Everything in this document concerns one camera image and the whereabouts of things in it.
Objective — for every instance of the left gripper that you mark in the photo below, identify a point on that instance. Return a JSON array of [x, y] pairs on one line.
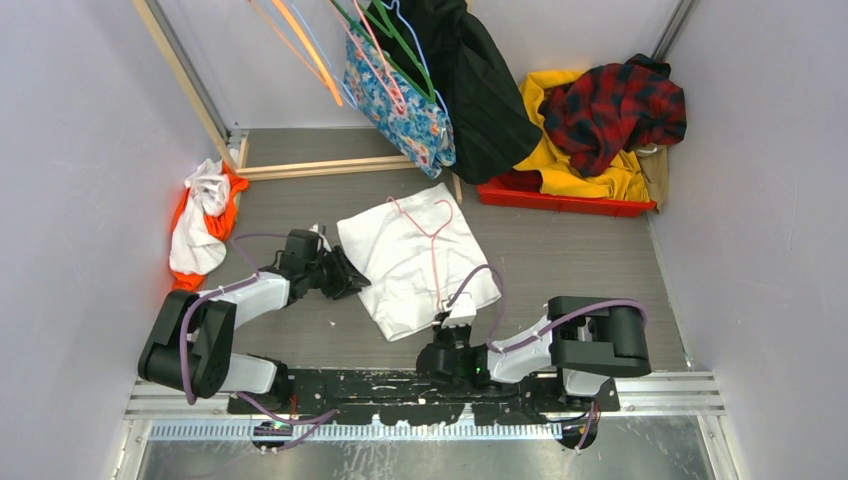
[[347, 280]]

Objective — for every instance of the orange hanger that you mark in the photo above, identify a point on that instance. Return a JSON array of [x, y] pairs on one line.
[[290, 26]]

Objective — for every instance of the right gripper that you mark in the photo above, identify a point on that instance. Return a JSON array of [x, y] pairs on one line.
[[440, 331]]

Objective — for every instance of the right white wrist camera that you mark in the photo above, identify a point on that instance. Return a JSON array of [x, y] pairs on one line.
[[458, 311]]

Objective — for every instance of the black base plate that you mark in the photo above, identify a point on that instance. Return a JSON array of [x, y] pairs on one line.
[[395, 396]]

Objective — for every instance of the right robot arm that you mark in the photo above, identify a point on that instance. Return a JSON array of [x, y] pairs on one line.
[[588, 340]]

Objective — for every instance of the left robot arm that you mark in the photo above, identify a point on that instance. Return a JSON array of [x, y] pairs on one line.
[[190, 346]]

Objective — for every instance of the red plastic bin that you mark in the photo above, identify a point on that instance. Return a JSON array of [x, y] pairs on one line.
[[520, 190]]

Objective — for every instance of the yellow garment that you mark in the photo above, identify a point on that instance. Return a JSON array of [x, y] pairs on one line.
[[548, 170]]

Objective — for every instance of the tan garment in bin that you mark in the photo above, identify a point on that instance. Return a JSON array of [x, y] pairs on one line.
[[653, 161]]

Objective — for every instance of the pink hanger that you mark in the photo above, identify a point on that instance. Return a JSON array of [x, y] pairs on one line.
[[432, 237], [387, 80]]

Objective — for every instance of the black pleated skirt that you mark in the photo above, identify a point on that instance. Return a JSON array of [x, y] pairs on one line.
[[492, 130]]

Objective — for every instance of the aluminium frame post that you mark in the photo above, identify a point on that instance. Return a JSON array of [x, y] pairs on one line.
[[188, 67]]

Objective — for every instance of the green hanger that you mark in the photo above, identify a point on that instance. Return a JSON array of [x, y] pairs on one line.
[[399, 43]]

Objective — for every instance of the blue patterned garment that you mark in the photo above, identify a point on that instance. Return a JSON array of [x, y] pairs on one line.
[[362, 78]]

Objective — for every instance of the red plaid shirt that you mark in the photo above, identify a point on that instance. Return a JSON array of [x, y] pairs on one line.
[[612, 108]]

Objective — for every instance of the blue hanger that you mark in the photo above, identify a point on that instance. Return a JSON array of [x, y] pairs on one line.
[[325, 24], [422, 123]]

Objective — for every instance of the wooden clothes rack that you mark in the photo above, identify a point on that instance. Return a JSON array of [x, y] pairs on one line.
[[239, 163]]

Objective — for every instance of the white garment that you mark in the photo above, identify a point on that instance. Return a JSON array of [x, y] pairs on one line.
[[395, 257]]

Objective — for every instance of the white and orange clothes pile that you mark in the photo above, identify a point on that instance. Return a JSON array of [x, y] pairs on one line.
[[203, 221]]

